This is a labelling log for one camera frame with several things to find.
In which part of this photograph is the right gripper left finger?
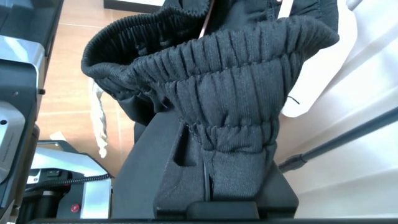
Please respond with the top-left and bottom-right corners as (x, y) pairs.
(153, 123), (213, 219)

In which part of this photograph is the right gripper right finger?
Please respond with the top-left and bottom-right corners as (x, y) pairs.
(254, 160), (300, 219)

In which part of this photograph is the white printed t-shirt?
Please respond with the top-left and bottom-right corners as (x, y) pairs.
(274, 0), (398, 218)

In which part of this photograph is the black garment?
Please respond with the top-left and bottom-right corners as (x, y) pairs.
(80, 0), (340, 219)

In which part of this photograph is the pink clothes hanger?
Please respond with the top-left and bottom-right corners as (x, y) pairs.
(198, 0), (216, 40)

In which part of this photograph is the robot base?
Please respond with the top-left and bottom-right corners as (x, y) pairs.
(0, 0), (113, 224)

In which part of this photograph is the black clothes rack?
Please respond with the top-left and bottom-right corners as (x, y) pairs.
(278, 106), (398, 174)

